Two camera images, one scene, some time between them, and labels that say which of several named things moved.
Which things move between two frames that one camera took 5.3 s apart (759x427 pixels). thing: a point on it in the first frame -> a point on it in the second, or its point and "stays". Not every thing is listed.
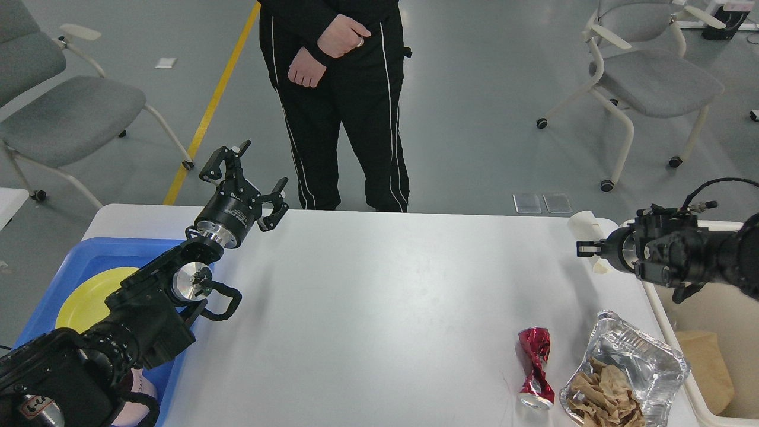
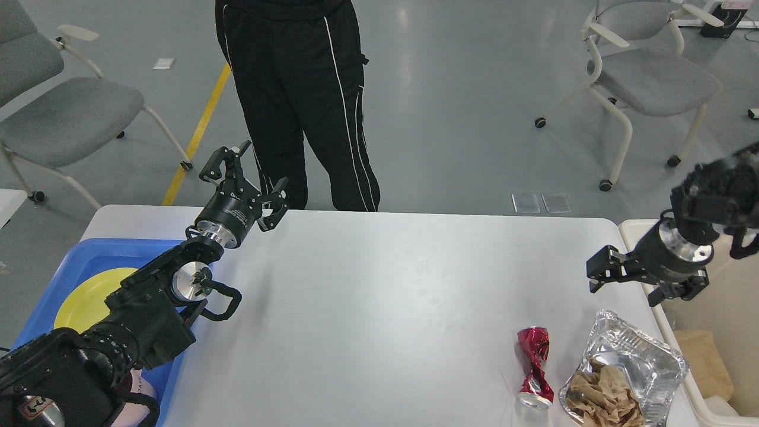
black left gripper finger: x=280 y=206 stays
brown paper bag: x=705 y=357 stays
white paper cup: x=584 y=226 -> x=718 y=405
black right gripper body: x=619 y=247 -> x=665 y=255
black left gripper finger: x=235 y=179 stays
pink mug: x=131 y=412 stays
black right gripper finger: x=588 y=248 -> x=687 y=289
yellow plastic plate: x=86 y=305 stays
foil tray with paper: x=628 y=381 stays
